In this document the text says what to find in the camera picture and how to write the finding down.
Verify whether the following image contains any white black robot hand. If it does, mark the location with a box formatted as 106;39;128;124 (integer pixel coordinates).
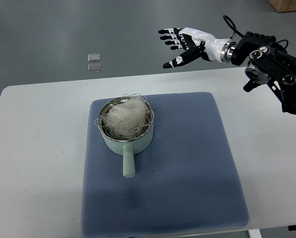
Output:
158;27;237;68

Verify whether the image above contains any white vermicelli bundle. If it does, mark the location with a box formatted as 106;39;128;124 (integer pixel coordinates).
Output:
95;94;154;141

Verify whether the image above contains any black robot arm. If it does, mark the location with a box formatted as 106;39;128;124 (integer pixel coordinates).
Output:
225;32;296;115

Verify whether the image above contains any mint green steel pot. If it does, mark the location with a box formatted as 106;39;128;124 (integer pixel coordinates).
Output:
98;97;155;178

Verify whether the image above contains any wooden box corner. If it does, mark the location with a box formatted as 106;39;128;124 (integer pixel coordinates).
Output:
268;0;296;13

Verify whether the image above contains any upper metal floor plate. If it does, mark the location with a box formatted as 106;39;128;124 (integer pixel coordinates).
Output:
88;53;101;62

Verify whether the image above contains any blue quilted mat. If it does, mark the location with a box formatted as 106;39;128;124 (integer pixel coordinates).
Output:
81;92;249;238

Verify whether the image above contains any white table leg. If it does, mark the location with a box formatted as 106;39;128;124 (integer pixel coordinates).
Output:
248;229;262;238

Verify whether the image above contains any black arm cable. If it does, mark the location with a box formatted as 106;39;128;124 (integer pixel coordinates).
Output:
223;15;245;39

